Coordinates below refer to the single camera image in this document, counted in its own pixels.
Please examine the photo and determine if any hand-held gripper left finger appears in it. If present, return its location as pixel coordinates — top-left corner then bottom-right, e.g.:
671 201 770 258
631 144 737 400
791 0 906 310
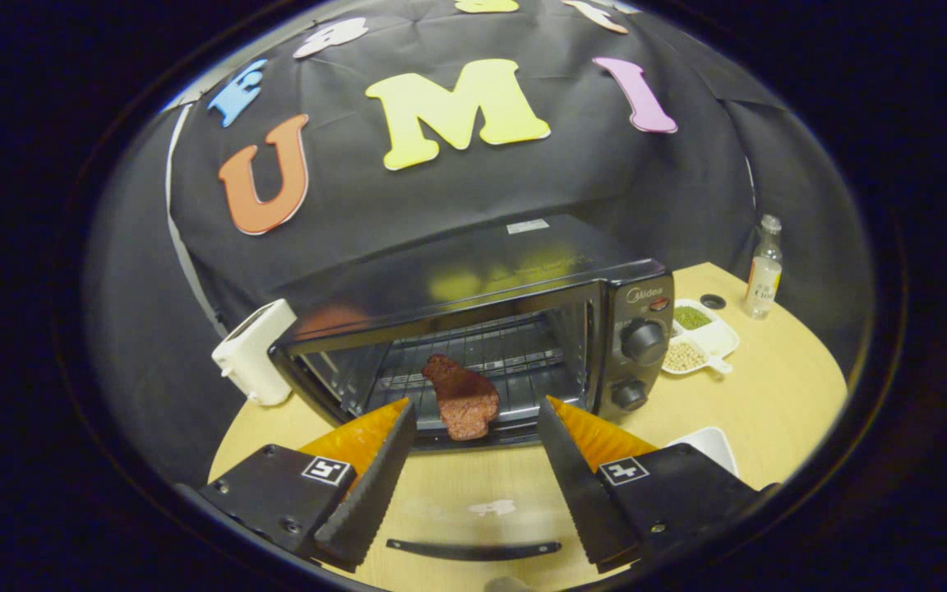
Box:
198 398 418 574

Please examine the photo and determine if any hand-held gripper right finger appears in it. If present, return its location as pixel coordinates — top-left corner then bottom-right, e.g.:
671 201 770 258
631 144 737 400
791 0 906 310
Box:
537 395 762 574

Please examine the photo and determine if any brown meat piece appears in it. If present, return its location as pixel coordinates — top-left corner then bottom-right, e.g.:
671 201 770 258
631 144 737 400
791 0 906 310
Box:
422 354 501 442

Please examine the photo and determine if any black toaster oven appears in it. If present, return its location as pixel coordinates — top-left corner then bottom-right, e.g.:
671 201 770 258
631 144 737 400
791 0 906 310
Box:
268 215 677 564

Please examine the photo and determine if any white toaster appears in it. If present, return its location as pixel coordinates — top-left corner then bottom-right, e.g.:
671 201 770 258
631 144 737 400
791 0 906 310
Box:
211 298 298 407

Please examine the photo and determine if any white rectangular tray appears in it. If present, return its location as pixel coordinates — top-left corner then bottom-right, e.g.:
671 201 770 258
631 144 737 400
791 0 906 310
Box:
667 426 740 478

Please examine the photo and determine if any white divided grain dish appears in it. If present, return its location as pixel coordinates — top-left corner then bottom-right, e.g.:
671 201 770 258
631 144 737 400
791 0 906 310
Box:
661 298 741 377

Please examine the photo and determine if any clear glass bottle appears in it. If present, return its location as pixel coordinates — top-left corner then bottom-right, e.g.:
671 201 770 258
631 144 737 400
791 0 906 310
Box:
743 215 784 320

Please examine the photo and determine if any black backdrop cloth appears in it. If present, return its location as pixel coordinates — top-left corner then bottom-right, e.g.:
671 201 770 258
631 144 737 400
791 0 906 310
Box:
83 0 877 486

